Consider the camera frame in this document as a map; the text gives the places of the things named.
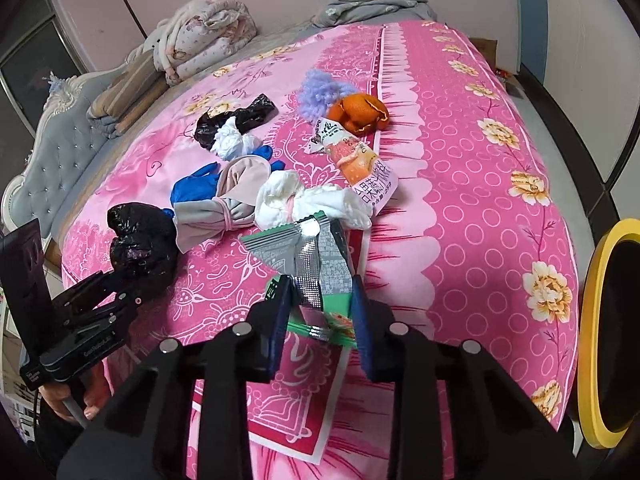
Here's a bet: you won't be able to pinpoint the brown cardboard box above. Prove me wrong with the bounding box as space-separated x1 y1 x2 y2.
470 37 501 68

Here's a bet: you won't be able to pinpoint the orange snack wrapper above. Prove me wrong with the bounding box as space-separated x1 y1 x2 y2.
306 116 398 206

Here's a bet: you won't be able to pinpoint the white sock at edge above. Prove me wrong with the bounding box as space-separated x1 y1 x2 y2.
210 116 261 161

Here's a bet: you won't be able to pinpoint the blue rubber glove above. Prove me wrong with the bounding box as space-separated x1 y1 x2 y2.
170 145 286 206

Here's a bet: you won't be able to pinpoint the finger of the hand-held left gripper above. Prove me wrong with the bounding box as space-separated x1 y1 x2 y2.
62 292 146 333
50 270 126 311

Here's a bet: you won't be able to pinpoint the grey tufted bed headboard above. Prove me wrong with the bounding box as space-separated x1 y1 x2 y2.
0 72 131 241

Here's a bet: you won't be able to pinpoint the lavender sock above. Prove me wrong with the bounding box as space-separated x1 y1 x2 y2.
298 69 358 121

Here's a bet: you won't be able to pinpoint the yellow trash bin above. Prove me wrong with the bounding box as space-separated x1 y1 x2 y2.
580 218 640 450

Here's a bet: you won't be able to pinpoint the small black plastic bag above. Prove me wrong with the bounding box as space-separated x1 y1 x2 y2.
194 93 277 151

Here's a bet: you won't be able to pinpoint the socks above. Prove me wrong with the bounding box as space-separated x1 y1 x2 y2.
107 202 178 301

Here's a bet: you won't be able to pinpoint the white wardrobe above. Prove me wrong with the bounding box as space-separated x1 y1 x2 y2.
542 0 640 186

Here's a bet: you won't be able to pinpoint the beige cloth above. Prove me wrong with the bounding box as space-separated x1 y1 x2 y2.
216 155 281 201

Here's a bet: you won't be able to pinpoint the grey floral crumpled blanket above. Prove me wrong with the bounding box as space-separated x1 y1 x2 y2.
310 0 438 28

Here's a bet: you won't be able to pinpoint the large white tissue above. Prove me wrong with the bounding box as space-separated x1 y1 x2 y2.
255 170 373 231

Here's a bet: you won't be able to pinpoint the person's left hand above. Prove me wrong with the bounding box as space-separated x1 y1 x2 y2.
40 360 113 423

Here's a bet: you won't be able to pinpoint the green snack wrapper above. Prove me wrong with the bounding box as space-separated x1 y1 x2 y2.
239 212 368 348

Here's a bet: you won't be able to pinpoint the grey cloth with pink band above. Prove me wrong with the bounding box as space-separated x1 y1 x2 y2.
174 195 258 253

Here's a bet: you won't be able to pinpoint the orange sock ball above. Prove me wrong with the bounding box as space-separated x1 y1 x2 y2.
327 92 391 137

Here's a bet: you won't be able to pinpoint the dark glass door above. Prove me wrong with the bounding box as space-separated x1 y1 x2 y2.
0 0 86 106

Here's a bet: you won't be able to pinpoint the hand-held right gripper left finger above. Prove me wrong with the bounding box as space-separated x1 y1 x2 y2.
57 275 301 480

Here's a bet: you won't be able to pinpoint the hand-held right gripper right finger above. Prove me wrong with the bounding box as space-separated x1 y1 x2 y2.
350 274 586 480

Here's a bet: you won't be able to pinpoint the folded striped blankets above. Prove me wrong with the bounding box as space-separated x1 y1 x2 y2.
87 52 171 138

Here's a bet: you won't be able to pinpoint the pink floral blanket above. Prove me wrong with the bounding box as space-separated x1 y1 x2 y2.
60 20 583 480

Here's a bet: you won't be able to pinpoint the folded floral quilt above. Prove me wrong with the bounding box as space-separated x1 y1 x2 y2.
145 0 258 86

